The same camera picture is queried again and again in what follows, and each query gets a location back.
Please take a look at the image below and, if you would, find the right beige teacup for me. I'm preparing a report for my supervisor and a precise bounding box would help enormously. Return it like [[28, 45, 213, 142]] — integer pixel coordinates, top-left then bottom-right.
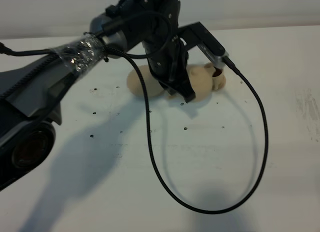
[[212, 67, 226, 91]]

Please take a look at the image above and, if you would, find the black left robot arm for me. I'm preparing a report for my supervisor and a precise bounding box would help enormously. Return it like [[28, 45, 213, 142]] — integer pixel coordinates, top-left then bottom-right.
[[0, 0, 196, 189]]

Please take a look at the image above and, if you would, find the beige ceramic teapot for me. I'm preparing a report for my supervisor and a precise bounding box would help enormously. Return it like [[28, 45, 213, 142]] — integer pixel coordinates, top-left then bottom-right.
[[186, 62, 223, 102]]

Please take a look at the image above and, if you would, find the large beige teapot saucer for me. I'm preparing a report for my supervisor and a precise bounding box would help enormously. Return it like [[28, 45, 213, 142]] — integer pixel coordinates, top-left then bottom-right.
[[126, 65, 165, 98]]

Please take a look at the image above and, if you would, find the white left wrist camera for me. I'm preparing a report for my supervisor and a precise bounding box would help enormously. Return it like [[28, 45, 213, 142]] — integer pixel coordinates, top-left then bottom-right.
[[177, 22, 229, 70]]

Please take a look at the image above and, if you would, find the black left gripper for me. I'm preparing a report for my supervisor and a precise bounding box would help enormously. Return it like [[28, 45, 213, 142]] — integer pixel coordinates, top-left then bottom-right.
[[142, 36, 195, 103]]

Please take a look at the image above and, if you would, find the black braided camera cable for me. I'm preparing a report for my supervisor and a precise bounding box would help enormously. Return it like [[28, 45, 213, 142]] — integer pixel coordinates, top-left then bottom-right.
[[104, 10, 270, 215]]

